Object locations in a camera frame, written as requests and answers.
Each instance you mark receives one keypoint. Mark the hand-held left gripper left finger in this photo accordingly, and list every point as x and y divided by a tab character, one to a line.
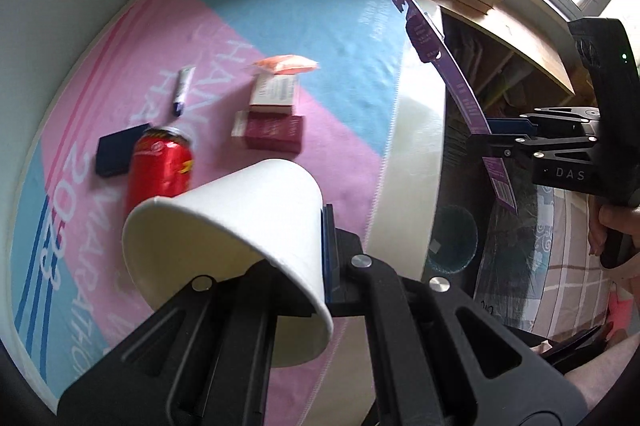
200	346

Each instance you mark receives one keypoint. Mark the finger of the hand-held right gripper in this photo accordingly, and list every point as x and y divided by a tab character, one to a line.
505	151
505	126

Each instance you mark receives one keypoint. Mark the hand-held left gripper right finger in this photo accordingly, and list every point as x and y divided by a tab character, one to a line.
328	251

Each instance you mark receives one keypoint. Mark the purple cardboard strip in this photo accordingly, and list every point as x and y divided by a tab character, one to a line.
450	66

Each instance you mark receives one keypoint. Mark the white paper cup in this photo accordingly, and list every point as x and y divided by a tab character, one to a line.
240	216

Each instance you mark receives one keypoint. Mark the round trash bin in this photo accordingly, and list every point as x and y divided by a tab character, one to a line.
450	238

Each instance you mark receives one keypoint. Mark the orange plastic bag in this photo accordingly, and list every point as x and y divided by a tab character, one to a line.
287	64

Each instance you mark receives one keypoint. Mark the white squeeze tube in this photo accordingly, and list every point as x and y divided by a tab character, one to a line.
184	86

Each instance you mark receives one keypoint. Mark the person's right hand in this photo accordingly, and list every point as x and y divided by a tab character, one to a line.
612	218

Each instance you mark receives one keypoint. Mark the wooden bookshelf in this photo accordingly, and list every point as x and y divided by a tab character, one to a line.
515	41

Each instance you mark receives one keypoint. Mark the white table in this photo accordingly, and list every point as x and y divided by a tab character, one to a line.
415	146

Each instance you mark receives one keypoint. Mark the plaid blanket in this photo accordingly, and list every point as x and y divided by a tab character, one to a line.
570	256

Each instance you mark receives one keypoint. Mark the white and maroon box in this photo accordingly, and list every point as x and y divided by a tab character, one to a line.
272	91

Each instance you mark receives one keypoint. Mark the red drink can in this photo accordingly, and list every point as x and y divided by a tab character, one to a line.
160	166

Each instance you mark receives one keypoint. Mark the pink and blue printed towel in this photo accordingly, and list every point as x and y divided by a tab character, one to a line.
325	56

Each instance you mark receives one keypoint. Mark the dark blue small box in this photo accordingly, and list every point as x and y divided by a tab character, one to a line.
117	151

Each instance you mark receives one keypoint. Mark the person's leg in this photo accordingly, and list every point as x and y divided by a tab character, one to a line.
605	376

